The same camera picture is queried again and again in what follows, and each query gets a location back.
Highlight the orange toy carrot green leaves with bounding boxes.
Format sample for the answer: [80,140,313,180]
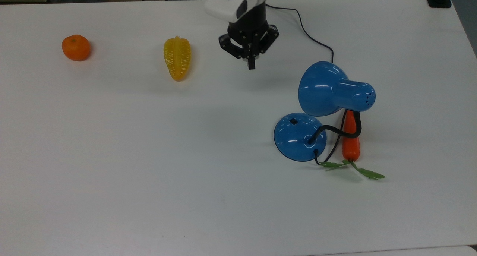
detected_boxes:
[320,110,386,180]

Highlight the black lamp power cable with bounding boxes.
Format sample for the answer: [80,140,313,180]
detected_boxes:
[265,3,347,165]

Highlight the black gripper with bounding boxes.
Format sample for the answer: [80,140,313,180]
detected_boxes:
[219,2,279,70]

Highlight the yellow toy starfruit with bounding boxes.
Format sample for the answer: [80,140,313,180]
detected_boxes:
[163,36,192,82]

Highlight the orange toy mandarin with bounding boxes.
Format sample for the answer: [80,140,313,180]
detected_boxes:
[61,34,91,61]

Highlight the blue desk lamp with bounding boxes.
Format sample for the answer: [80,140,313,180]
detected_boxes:
[274,61,376,162]

